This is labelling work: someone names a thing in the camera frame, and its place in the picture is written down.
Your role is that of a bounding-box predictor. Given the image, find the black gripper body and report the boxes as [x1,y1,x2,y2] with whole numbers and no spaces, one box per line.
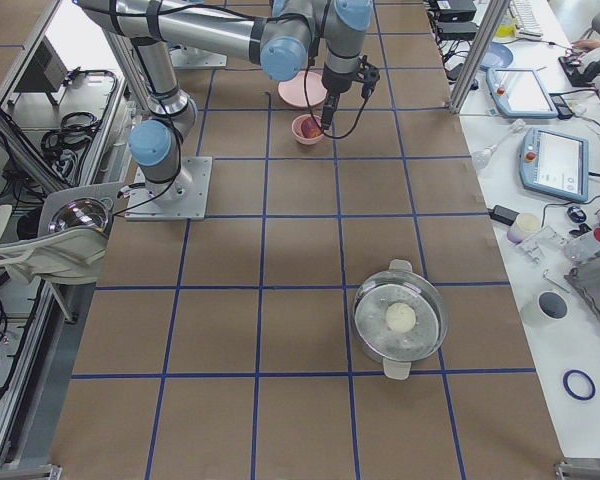
[322,68,356,96]

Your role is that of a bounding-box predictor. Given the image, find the red apple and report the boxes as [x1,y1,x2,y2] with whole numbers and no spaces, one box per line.
[300,116,322,139]

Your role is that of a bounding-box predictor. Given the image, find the pink bowl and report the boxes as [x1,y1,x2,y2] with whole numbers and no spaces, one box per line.
[291,114,324,146]

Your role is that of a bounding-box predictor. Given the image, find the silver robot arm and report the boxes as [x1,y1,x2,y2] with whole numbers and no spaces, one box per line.
[77,1,379,129]
[104,31,197,195]

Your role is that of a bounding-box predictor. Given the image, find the pink plate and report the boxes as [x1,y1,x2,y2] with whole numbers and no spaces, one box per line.
[277,71,327,108]

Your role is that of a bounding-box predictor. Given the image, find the blue plate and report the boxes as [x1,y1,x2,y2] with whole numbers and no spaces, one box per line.
[479,42,514,71]

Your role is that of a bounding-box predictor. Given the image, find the steel bowl on chair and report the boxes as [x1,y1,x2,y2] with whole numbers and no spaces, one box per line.
[47,198,110,233]

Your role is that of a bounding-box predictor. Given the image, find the upper teach pendant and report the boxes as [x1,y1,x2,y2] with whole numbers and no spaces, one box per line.
[486,68,558,119]

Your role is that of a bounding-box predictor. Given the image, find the teach pendant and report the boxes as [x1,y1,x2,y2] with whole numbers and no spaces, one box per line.
[519,128,589,202]
[486,68,558,119]

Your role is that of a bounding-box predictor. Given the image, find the glass lidded steel pot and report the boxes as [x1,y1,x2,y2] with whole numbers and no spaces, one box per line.
[352,259,449,380]

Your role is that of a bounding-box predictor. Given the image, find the purple white cup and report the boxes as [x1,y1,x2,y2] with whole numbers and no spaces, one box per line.
[507,213,541,244]

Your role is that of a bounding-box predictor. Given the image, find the lower teach pendant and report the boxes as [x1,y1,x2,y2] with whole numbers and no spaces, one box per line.
[519,128,589,202]

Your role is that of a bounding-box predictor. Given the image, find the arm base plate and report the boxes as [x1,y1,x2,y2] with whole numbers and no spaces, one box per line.
[169,46,227,70]
[123,156,213,221]

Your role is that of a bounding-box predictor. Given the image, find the aluminium frame post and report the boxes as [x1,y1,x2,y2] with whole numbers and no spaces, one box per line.
[448,0,509,114]

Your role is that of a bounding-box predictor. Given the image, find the blue tape ring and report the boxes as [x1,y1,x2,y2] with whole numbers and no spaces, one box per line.
[562,369,596,401]

